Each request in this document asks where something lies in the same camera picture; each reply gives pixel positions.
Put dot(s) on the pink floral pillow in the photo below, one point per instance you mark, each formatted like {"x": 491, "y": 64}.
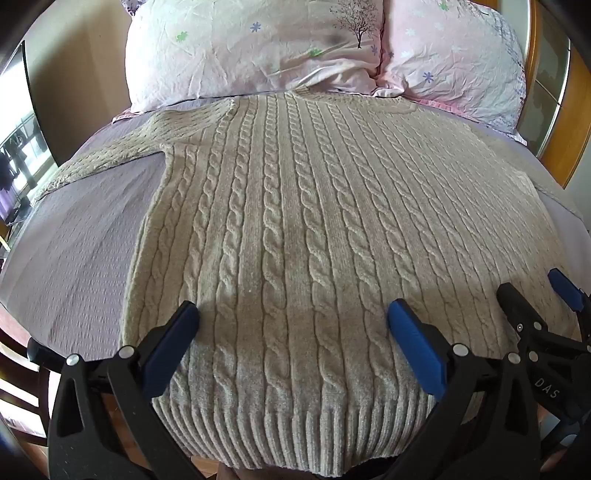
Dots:
{"x": 240, "y": 50}
{"x": 457, "y": 60}

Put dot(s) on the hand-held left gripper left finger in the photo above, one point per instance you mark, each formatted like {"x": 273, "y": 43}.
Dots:
{"x": 173, "y": 346}

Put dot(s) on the wooden headboard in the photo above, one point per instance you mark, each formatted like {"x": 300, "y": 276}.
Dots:
{"x": 554, "y": 83}

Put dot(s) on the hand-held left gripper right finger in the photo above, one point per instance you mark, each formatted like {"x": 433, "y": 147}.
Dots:
{"x": 415, "y": 346}

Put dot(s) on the window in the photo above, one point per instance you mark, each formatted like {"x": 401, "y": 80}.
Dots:
{"x": 25, "y": 152}

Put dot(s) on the dark wooden chair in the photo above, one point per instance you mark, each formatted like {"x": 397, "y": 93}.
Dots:
{"x": 21, "y": 369}

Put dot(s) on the lilac bed sheet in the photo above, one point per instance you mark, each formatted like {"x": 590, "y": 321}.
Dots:
{"x": 78, "y": 244}

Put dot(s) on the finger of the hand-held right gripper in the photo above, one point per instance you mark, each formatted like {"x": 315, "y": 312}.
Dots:
{"x": 517, "y": 307}
{"x": 567, "y": 288}

